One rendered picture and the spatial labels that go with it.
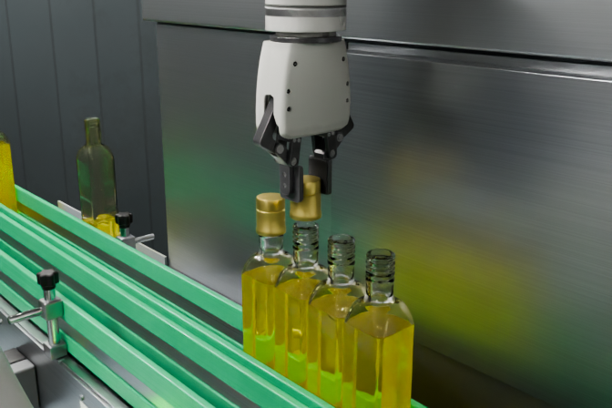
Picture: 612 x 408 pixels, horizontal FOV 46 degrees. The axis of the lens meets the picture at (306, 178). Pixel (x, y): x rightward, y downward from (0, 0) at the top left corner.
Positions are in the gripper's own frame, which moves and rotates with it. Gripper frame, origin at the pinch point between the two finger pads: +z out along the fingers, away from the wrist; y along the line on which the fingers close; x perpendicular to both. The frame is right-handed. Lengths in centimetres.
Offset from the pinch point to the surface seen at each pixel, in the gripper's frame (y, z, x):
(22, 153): -67, 57, -275
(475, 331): -12.1, 16.8, 15.0
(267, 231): 1.7, 7.1, -4.9
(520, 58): -15.0, -13.3, 16.1
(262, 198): 1.6, 3.3, -5.7
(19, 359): 17, 36, -48
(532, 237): -12.1, 4.1, 20.9
